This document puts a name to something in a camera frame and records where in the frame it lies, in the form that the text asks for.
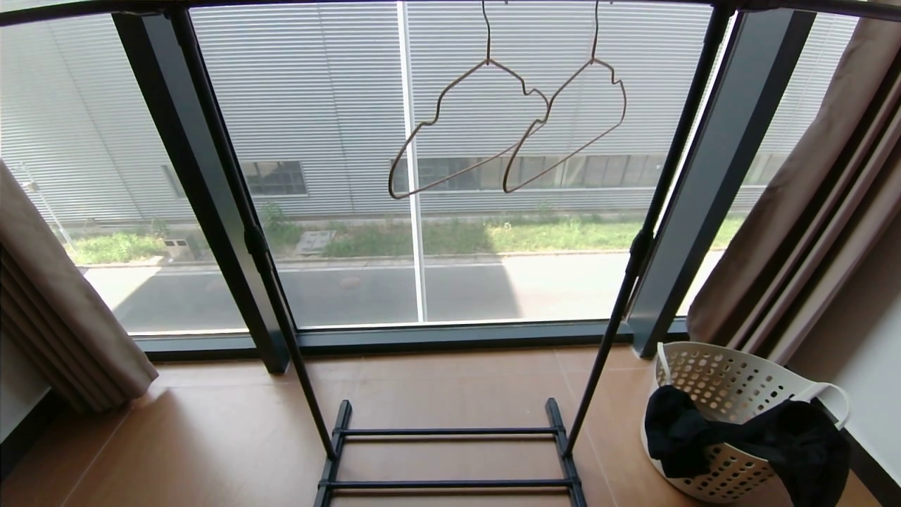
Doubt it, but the black clothes rack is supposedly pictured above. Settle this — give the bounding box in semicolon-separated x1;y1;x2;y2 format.
0;0;901;507

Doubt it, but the black garment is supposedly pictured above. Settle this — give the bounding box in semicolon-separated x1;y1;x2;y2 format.
732;400;851;507
645;385;740;480

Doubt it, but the brown curtain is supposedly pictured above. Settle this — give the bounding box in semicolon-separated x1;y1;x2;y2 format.
686;14;901;367
0;161;159;413

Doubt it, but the white laundry basket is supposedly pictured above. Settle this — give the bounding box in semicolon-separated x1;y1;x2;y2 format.
641;342;851;504

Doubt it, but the pink clothes hanger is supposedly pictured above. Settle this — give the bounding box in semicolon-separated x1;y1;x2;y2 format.
503;0;627;194
388;0;550;200

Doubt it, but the window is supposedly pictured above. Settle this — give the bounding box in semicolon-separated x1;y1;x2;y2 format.
0;0;863;374

